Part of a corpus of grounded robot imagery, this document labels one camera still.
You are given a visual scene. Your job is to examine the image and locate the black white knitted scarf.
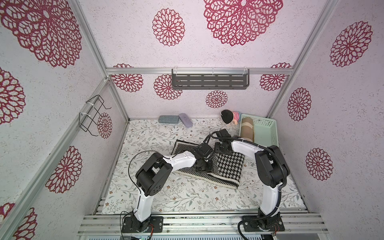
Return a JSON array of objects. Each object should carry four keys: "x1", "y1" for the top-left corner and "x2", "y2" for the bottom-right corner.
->
[{"x1": 177, "y1": 153, "x2": 245, "y2": 189}]

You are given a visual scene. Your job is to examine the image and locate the brown beige striped scarf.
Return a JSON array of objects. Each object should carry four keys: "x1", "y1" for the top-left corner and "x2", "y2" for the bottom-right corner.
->
[{"x1": 240, "y1": 117, "x2": 254, "y2": 142}]

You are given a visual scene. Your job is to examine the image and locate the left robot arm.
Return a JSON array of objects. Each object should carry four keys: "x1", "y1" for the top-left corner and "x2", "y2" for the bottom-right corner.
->
[{"x1": 134, "y1": 143, "x2": 214, "y2": 223}]

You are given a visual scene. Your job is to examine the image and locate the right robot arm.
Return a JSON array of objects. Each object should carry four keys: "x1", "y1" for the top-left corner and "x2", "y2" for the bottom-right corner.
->
[{"x1": 211, "y1": 129, "x2": 290, "y2": 220}]

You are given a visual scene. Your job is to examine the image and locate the mint green plastic basket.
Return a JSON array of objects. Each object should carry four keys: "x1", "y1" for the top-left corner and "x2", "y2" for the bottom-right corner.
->
[{"x1": 240, "y1": 114, "x2": 279, "y2": 147}]

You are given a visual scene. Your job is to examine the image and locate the doll with black hair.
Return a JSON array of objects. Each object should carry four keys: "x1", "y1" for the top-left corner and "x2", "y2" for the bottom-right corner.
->
[{"x1": 221, "y1": 110, "x2": 241, "y2": 125}]

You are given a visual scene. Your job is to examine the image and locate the floral table mat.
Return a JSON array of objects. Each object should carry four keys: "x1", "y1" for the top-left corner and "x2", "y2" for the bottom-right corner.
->
[{"x1": 101, "y1": 117, "x2": 307, "y2": 215}]

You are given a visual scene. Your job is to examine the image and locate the lilac oval case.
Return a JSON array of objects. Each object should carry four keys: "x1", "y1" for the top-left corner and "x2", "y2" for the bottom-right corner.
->
[{"x1": 179, "y1": 113, "x2": 193, "y2": 128}]

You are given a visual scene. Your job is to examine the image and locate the grey rectangular case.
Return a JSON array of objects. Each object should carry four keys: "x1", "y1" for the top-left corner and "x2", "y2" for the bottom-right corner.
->
[{"x1": 158, "y1": 116, "x2": 179, "y2": 124}]

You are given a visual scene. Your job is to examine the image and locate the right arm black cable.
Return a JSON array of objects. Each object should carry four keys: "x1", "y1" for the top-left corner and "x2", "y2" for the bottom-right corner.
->
[{"x1": 202, "y1": 130, "x2": 289, "y2": 240}]

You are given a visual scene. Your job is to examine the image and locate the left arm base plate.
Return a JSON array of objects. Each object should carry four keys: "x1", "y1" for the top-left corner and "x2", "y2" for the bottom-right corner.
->
[{"x1": 121, "y1": 216, "x2": 164, "y2": 234}]

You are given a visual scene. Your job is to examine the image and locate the dark grey wall shelf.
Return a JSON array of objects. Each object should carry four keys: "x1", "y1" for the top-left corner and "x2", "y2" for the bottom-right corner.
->
[{"x1": 171, "y1": 69, "x2": 250, "y2": 90}]

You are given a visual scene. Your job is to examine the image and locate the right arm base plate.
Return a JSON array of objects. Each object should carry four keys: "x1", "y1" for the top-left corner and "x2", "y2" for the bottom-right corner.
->
[{"x1": 243, "y1": 214, "x2": 285, "y2": 232}]

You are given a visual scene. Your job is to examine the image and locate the black wire wall rack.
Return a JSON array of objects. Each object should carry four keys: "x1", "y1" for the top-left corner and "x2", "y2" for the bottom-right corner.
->
[{"x1": 78, "y1": 95, "x2": 113, "y2": 139}]

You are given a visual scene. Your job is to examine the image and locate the aluminium front rail frame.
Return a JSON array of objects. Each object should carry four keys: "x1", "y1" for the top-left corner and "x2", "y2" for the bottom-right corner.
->
[{"x1": 77, "y1": 209, "x2": 329, "y2": 236}]

